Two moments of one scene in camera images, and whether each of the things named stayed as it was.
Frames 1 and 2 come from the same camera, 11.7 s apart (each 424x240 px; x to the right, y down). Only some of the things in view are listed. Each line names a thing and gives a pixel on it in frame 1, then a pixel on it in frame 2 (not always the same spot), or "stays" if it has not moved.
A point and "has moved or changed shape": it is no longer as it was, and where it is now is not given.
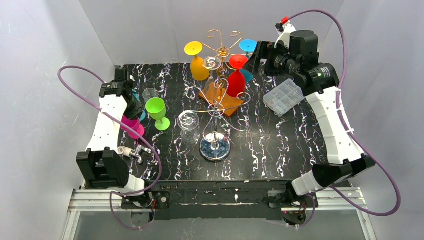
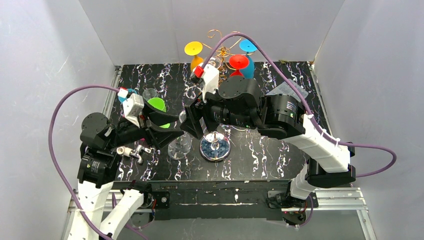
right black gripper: [262, 56] to [197, 117]
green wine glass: [156, 108] stays
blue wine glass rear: [247, 45] stays
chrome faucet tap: [128, 152] stays
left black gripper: [135, 108] to [145, 123]
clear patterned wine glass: [149, 93] stays
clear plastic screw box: [283, 97] stays
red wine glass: [236, 80] stays
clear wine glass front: [188, 122] has moved or changed shape
